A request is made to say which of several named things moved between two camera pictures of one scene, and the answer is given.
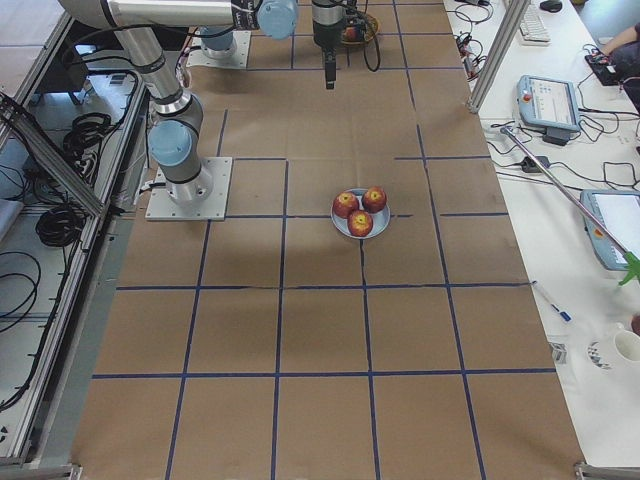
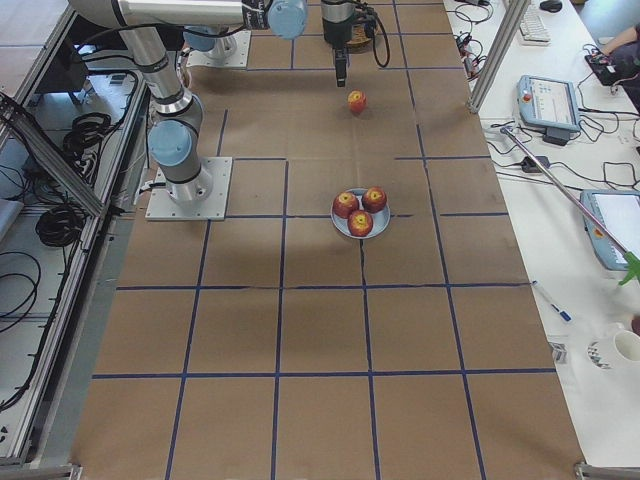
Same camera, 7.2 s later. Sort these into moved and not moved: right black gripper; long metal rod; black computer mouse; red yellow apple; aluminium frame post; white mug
Moved: red yellow apple; right black gripper
Not moved: aluminium frame post; white mug; long metal rod; black computer mouse
